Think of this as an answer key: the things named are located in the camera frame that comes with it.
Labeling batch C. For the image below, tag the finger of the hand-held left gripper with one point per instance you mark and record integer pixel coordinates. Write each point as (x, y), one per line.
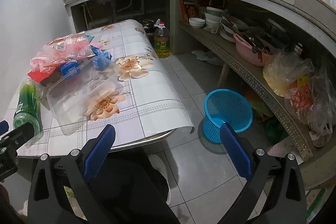
(3, 127)
(24, 132)

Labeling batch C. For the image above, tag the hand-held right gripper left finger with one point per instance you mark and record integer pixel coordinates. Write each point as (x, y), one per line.
(101, 150)

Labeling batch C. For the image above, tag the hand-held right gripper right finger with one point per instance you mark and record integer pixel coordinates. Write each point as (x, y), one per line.
(235, 150)

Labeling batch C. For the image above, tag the green plastic bottle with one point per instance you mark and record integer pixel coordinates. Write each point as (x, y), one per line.
(26, 106)

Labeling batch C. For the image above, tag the blue plastic mesh basket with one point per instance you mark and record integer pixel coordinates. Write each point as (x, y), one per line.
(223, 108)

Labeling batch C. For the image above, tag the clear plastic food container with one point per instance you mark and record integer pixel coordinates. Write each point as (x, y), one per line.
(78, 106)

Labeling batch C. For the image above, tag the red snack packet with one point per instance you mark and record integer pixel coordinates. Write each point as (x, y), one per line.
(38, 76)

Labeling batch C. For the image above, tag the blue snack packet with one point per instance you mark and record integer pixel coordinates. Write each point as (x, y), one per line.
(69, 68)

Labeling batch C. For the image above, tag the clear plastic bag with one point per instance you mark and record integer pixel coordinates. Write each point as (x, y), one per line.
(63, 49)
(324, 108)

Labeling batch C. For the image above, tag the blue wrapper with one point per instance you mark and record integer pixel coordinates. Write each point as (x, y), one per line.
(101, 57)

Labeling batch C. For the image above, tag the pink sponge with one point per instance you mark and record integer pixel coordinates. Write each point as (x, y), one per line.
(99, 44)

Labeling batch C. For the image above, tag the green plastic bag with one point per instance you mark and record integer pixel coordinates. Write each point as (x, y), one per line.
(273, 130)

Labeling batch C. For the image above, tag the person's black trouser leg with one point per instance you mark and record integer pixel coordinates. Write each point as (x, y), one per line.
(131, 187)

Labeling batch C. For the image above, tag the person's white shoe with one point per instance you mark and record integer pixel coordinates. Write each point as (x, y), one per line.
(160, 165)

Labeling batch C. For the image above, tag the floral plastic tablecloth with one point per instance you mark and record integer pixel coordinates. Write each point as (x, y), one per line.
(147, 87)

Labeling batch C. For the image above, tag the plastic bag with red contents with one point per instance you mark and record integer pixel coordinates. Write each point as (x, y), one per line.
(302, 103)

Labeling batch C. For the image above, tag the plastic bag with yellow contents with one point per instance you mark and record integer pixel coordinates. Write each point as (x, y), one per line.
(281, 77)

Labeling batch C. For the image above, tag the perforated metal shelf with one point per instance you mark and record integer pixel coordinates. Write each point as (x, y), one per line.
(236, 60)

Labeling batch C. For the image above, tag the pink plastic basin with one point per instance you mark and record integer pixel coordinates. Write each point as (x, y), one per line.
(249, 54)

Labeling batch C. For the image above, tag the cardboard box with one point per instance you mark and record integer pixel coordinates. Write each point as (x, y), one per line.
(317, 203)

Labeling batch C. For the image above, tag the clear crumpled plastic bag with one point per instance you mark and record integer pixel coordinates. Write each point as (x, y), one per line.
(324, 108)

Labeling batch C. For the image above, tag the white rag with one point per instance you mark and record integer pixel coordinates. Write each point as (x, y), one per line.
(206, 56)

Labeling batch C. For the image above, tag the stack of plates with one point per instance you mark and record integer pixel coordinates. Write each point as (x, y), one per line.
(227, 35)

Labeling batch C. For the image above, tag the cooking oil bottle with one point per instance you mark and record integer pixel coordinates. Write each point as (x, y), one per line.
(161, 43)

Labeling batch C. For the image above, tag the dark ceramic jar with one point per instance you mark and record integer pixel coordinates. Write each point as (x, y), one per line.
(147, 26)

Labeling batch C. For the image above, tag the white bowl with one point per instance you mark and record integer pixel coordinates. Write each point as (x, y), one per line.
(197, 22)

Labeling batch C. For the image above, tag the stack of white bowls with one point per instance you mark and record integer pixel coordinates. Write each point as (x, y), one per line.
(214, 16)

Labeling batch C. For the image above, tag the red food packages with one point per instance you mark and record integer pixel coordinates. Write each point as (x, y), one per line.
(187, 11)

